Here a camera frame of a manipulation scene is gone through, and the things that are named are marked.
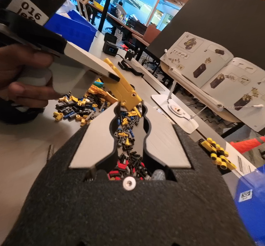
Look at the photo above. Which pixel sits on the pile of yellow grey bricks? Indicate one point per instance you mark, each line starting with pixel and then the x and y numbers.
pixel 82 107

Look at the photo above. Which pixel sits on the pile of black red pins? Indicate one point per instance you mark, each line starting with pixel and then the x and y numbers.
pixel 128 165

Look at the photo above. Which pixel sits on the black block with yellow beams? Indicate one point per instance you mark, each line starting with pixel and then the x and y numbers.
pixel 217 154

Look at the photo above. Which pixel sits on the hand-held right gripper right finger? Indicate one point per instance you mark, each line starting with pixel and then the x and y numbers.
pixel 165 144

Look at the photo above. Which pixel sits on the brown tote bag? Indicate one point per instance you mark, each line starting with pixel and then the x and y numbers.
pixel 151 34

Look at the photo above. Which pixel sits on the yellow panel brick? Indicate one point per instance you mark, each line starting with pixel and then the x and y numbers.
pixel 124 90

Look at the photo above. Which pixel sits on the instruction booklet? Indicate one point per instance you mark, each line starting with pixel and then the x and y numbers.
pixel 207 63

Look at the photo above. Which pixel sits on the small black box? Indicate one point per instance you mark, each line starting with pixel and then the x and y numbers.
pixel 130 54

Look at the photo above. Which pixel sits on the white book stand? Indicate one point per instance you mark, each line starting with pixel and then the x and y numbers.
pixel 207 11

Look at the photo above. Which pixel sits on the yellow tee connector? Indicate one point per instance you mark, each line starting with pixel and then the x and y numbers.
pixel 58 116

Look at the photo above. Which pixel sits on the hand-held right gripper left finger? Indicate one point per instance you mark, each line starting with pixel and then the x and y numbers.
pixel 95 144

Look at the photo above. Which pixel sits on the flat black device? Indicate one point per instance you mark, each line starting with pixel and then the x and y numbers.
pixel 130 67

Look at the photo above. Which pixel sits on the black pole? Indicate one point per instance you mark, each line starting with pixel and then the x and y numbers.
pixel 106 5

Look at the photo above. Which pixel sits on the grey tube connector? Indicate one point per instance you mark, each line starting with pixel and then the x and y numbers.
pixel 50 152

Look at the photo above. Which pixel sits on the orange cone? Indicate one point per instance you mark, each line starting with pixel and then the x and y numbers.
pixel 246 144

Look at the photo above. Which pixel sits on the black equipment case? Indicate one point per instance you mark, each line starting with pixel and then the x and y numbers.
pixel 110 45

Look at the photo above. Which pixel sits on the person's left hand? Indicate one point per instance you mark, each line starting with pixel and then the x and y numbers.
pixel 18 59

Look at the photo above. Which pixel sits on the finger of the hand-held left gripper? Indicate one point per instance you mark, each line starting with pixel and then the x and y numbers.
pixel 87 60

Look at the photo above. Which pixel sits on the blue storage bin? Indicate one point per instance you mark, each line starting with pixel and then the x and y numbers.
pixel 72 30
pixel 252 208

